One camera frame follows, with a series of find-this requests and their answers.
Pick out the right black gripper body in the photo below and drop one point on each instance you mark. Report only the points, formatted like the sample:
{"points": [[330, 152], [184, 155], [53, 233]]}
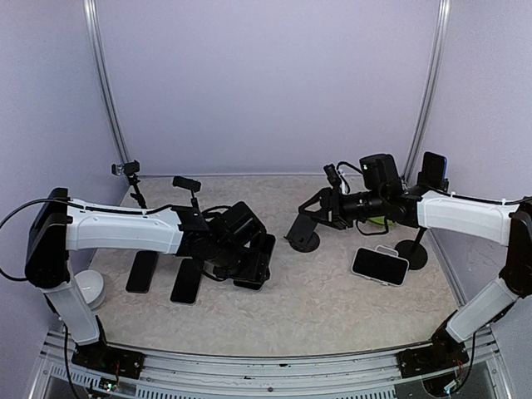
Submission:
{"points": [[343, 209]]}

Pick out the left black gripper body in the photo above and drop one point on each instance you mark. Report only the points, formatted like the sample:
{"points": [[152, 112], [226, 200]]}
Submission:
{"points": [[240, 266]]}

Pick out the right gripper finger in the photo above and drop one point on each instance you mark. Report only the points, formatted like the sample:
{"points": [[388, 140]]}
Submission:
{"points": [[321, 199], [330, 220]]}

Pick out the phone with white edge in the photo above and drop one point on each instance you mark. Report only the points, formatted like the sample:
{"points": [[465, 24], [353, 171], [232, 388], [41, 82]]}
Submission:
{"points": [[269, 240], [187, 282]]}

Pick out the low black stand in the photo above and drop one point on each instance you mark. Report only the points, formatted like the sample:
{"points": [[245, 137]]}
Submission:
{"points": [[302, 236]]}

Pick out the black round-base stand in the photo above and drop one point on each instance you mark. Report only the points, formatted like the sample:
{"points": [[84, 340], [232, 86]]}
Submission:
{"points": [[193, 186]]}

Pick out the black phone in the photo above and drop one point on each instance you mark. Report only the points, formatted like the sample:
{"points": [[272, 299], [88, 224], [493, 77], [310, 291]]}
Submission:
{"points": [[142, 271]]}

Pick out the tall black phone stand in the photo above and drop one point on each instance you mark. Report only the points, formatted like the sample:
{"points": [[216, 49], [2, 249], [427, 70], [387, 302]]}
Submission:
{"points": [[130, 171]]}

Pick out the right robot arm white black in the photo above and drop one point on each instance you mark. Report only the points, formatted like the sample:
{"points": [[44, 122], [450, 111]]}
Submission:
{"points": [[457, 222]]}

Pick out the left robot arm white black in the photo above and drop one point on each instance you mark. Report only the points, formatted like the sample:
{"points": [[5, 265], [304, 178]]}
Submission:
{"points": [[226, 242]]}

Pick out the white small phone stand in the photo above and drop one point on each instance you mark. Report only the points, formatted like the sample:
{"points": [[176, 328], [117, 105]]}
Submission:
{"points": [[387, 250]]}

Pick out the landscape phone white case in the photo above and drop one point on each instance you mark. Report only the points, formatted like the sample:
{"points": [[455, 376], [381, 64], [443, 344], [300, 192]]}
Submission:
{"points": [[380, 267]]}

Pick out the right tall black stand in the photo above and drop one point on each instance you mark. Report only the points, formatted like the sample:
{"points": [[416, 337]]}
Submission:
{"points": [[413, 250]]}

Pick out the blue phone on right stand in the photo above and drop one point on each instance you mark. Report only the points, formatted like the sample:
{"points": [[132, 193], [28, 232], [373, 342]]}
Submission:
{"points": [[433, 171]]}

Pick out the green plate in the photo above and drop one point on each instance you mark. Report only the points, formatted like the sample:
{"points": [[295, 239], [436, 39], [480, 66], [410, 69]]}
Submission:
{"points": [[382, 221]]}

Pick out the white bowl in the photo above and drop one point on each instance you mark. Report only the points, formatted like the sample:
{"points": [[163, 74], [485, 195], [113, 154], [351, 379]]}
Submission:
{"points": [[92, 286]]}

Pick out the front aluminium rail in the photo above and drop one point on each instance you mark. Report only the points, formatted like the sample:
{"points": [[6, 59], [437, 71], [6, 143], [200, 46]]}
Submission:
{"points": [[366, 374]]}

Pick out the right aluminium frame post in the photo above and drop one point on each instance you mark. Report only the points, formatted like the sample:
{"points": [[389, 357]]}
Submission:
{"points": [[437, 50]]}

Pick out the aluminium frame post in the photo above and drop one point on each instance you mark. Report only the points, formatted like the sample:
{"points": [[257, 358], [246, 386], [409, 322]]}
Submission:
{"points": [[94, 32], [437, 50]]}

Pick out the left aluminium frame post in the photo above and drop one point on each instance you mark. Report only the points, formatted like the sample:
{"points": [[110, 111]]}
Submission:
{"points": [[94, 32]]}

